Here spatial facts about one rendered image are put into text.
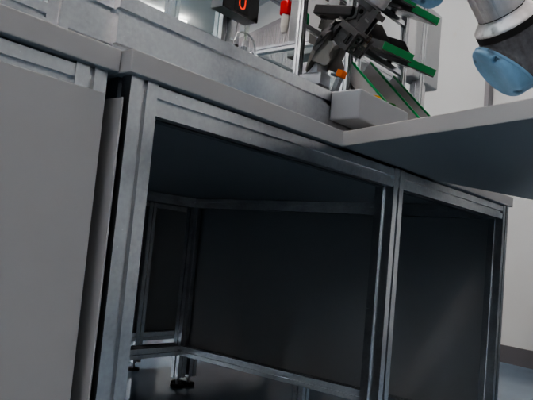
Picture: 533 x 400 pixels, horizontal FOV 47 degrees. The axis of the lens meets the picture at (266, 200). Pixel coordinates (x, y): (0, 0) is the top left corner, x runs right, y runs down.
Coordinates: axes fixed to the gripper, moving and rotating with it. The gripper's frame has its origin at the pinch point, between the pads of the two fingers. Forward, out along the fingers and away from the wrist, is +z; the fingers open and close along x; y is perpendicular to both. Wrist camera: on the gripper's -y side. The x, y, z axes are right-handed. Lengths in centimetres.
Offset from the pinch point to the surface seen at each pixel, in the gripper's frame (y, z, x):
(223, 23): -14.0, 3.2, -20.4
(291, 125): 37, 2, -41
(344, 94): 25.7, -3.8, -18.9
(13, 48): 35, 5, -88
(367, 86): 1.7, -2.7, 21.2
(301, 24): -29.1, -3.5, 18.8
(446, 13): -205, -46, 354
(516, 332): 20, 96, 328
